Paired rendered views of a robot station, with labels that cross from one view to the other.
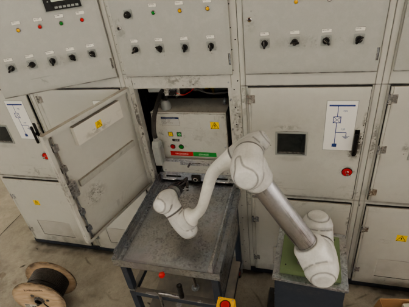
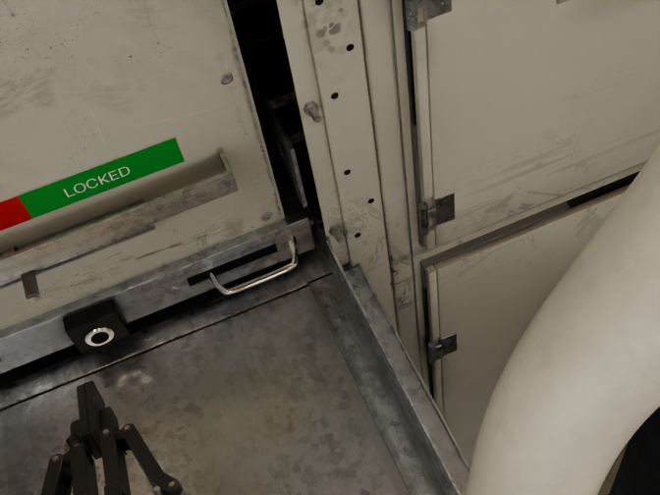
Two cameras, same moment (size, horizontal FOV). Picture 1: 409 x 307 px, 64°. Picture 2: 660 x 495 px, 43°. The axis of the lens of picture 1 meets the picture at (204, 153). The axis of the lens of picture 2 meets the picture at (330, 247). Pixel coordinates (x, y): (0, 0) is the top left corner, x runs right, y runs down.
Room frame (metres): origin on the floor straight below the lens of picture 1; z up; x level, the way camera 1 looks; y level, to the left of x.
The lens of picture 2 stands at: (1.20, 0.13, 1.68)
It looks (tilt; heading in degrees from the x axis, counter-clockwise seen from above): 52 degrees down; 329
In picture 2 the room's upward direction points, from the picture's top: 12 degrees counter-clockwise
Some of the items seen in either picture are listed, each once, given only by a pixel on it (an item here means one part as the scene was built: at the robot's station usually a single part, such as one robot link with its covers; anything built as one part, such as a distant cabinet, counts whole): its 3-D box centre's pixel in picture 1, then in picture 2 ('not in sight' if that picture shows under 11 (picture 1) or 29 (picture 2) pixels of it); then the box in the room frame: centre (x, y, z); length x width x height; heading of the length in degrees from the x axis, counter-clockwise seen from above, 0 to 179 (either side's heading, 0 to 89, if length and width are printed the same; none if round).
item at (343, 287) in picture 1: (310, 256); not in sight; (1.18, -0.51, 0.74); 0.38 x 0.37 x 0.02; 69
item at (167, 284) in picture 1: (190, 262); not in sight; (1.48, 0.19, 0.46); 0.64 x 0.58 x 0.66; 162
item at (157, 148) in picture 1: (159, 151); not in sight; (1.84, 0.30, 1.14); 0.08 x 0.05 x 0.17; 162
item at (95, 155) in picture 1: (106, 163); not in sight; (1.67, 0.60, 1.21); 0.63 x 0.07 x 0.74; 146
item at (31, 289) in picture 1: (45, 289); not in sight; (1.62, 1.33, 0.20); 0.40 x 0.22 x 0.40; 81
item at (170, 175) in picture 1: (197, 175); (90, 302); (1.86, 0.07, 0.89); 0.54 x 0.05 x 0.06; 72
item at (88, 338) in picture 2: (195, 178); (97, 328); (1.82, 0.08, 0.90); 0.06 x 0.03 x 0.05; 72
